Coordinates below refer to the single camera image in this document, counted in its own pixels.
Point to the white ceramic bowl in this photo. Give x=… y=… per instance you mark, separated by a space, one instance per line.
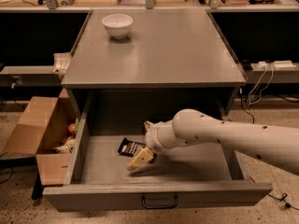
x=118 y=26

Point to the grey cabinet counter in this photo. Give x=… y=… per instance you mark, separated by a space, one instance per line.
x=167 y=48

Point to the white power strip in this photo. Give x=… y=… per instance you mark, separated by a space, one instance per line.
x=277 y=64

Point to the grey open drawer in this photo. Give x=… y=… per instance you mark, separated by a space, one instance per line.
x=205 y=175

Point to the black drawer handle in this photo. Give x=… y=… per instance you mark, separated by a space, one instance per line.
x=159 y=202

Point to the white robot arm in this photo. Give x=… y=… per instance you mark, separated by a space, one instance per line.
x=274 y=145

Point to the black rxbar chocolate wrapper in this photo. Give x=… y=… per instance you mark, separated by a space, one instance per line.
x=129 y=148

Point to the brown cardboard box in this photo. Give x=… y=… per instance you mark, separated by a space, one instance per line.
x=43 y=127

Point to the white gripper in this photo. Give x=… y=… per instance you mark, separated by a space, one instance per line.
x=151 y=138

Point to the red apple in box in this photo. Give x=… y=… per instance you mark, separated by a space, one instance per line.
x=71 y=128

